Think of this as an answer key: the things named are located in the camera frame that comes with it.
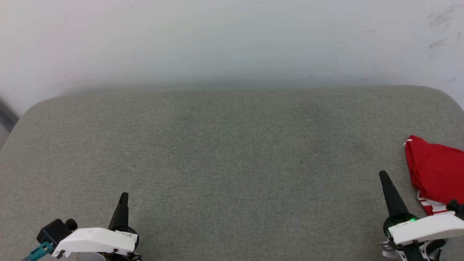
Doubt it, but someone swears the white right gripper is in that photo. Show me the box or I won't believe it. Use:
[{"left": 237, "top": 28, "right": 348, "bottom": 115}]
[{"left": 378, "top": 170, "right": 464, "bottom": 250}]

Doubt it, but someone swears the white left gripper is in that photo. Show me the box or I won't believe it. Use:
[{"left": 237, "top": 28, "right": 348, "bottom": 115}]
[{"left": 51, "top": 192, "right": 140, "bottom": 261}]

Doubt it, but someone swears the red basketball jersey number 23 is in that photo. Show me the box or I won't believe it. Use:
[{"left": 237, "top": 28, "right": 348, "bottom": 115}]
[{"left": 403, "top": 135, "right": 464, "bottom": 216}]

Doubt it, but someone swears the dark baseboard strip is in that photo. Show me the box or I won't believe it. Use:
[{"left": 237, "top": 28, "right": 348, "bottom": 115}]
[{"left": 0, "top": 97, "right": 19, "bottom": 133}]

